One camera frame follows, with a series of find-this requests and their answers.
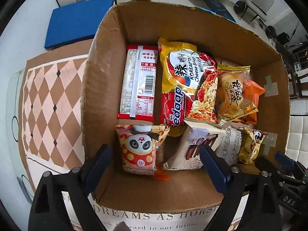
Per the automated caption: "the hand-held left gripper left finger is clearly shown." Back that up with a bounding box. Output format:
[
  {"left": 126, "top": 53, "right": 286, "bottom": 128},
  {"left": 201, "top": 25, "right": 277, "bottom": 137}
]
[{"left": 31, "top": 144, "right": 111, "bottom": 231}]

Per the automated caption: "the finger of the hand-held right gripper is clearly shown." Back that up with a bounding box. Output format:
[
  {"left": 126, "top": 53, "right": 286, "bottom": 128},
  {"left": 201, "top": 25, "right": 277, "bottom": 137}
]
[
  {"left": 255, "top": 156, "right": 285, "bottom": 186},
  {"left": 275, "top": 151, "right": 308, "bottom": 182}
]

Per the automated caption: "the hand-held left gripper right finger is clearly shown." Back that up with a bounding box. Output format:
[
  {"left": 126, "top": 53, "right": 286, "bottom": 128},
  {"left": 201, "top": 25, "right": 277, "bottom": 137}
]
[{"left": 199, "top": 145, "right": 282, "bottom": 231}]

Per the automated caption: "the yellow panda snack packet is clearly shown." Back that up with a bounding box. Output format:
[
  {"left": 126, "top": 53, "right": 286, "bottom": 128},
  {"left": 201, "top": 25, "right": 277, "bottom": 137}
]
[{"left": 239, "top": 126, "right": 267, "bottom": 164}]

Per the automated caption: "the grey white snack packet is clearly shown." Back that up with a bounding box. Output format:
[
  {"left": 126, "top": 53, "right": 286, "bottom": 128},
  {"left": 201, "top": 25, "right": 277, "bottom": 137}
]
[{"left": 215, "top": 126, "right": 243, "bottom": 165}]

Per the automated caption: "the white chocolate biscuit packet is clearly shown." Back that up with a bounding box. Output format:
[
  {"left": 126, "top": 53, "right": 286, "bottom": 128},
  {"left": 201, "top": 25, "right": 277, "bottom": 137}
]
[{"left": 164, "top": 117, "right": 227, "bottom": 171}]

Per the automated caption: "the pink panda snack packet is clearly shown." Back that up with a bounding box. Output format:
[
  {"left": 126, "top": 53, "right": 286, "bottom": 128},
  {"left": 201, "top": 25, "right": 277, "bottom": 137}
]
[{"left": 115, "top": 124, "right": 170, "bottom": 175}]

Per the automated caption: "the orange snack packet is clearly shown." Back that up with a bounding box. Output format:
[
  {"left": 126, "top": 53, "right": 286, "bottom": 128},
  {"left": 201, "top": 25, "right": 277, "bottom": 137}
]
[{"left": 232, "top": 79, "right": 265, "bottom": 125}]

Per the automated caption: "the clear yellow egg cake packet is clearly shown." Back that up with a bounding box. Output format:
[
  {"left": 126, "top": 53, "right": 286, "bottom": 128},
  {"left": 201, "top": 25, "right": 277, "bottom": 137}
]
[{"left": 217, "top": 64, "right": 259, "bottom": 124}]

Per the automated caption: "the yellow red instant noodle packet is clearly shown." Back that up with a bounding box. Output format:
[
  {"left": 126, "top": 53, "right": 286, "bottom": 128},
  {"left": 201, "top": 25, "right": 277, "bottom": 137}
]
[{"left": 157, "top": 37, "right": 222, "bottom": 128}]

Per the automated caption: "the red and white seasoning packet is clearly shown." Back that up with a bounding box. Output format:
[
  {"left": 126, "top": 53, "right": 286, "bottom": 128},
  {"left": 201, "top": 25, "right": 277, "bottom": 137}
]
[{"left": 117, "top": 44, "right": 159, "bottom": 121}]

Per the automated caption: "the cardboard box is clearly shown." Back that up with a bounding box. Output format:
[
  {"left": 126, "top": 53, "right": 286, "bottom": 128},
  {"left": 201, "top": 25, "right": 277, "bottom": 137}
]
[{"left": 80, "top": 0, "right": 290, "bottom": 213}]

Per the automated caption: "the white quilted reclined chair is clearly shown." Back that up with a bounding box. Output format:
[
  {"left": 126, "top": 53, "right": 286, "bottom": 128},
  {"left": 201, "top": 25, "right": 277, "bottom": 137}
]
[{"left": 284, "top": 114, "right": 308, "bottom": 164}]

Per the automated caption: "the checkered printed tablecloth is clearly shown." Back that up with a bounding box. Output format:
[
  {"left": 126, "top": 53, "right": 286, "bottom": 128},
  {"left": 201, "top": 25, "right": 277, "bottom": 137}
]
[{"left": 18, "top": 52, "right": 284, "bottom": 231}]

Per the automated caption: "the brown wooden chair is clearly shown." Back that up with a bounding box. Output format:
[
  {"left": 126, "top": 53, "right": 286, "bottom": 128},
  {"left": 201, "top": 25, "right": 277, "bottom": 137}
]
[{"left": 287, "top": 63, "right": 308, "bottom": 99}]

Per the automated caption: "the black speaker box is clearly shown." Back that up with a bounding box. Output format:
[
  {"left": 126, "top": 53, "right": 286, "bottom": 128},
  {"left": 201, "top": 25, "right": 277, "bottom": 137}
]
[{"left": 277, "top": 32, "right": 290, "bottom": 45}]

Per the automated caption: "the short barbell on floor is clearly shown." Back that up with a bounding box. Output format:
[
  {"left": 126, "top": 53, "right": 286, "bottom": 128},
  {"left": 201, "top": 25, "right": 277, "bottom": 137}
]
[{"left": 259, "top": 17, "right": 277, "bottom": 39}]

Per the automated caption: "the blue foam mat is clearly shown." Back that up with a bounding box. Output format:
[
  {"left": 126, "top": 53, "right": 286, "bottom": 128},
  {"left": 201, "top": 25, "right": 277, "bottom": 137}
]
[{"left": 44, "top": 0, "right": 115, "bottom": 51}]

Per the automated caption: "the grey folding chair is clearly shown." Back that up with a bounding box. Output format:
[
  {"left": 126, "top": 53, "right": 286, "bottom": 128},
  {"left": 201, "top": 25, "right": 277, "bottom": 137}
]
[{"left": 234, "top": 0, "right": 273, "bottom": 22}]

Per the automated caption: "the black sit-up bench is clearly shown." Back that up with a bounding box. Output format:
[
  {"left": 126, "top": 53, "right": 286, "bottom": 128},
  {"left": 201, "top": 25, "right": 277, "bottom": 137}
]
[{"left": 188, "top": 0, "right": 237, "bottom": 24}]

